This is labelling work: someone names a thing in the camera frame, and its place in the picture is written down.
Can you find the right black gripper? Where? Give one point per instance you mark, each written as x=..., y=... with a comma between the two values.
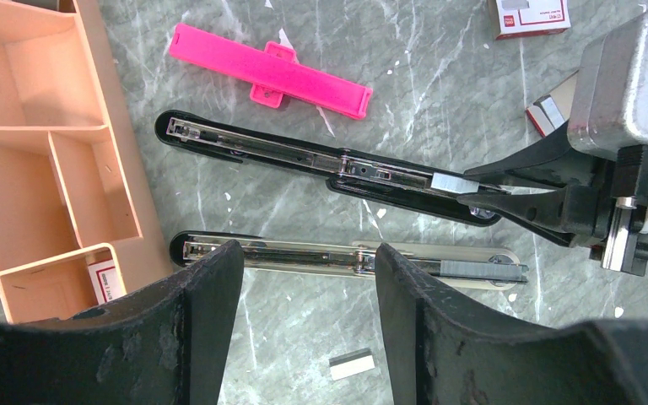
x=603, y=203

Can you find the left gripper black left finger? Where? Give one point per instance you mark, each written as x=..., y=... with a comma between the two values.
x=166, y=343

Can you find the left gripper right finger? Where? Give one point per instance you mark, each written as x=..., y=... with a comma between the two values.
x=443, y=347

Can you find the brown cardboard staple tray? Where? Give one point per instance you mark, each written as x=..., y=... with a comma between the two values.
x=552, y=110

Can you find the silver staple strip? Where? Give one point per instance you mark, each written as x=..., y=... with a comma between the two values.
x=353, y=363

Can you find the beige black stapler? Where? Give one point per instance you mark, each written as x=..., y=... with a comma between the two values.
x=355, y=260

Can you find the grey staple piece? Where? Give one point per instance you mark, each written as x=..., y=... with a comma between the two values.
x=453, y=184

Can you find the red white staple box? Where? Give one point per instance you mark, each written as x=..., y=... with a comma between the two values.
x=515, y=19

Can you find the pink plastic staple remover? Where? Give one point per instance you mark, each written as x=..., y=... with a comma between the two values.
x=273, y=72

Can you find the staple box in organizer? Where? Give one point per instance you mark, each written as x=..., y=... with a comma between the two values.
x=106, y=280

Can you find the orange mesh file organizer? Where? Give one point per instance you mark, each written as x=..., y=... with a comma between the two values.
x=73, y=190

